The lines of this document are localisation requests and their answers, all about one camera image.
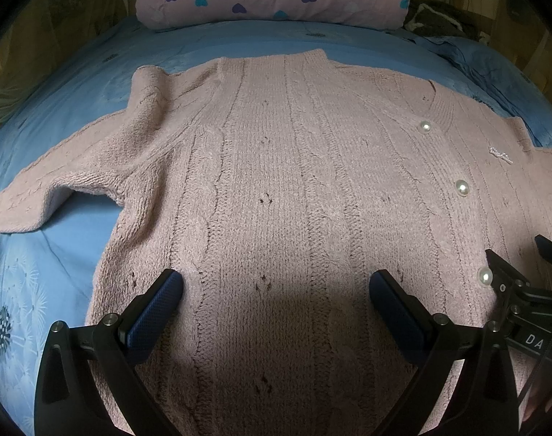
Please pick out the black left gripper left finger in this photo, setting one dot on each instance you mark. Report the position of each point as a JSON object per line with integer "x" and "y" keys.
{"x": 67, "y": 401}

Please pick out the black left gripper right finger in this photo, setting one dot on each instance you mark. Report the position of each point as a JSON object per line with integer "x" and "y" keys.
{"x": 484, "y": 401}

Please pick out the pink knit cardigan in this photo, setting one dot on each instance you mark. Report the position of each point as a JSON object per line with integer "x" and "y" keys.
{"x": 276, "y": 186}

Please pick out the dark clothes pile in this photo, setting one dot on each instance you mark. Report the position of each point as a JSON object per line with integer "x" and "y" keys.
{"x": 429, "y": 18}

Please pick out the blue floral bed sheet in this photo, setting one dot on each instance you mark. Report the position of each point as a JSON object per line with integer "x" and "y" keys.
{"x": 47, "y": 275}

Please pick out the grey-green cloth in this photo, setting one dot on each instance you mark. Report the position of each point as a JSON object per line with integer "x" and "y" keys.
{"x": 13, "y": 92}

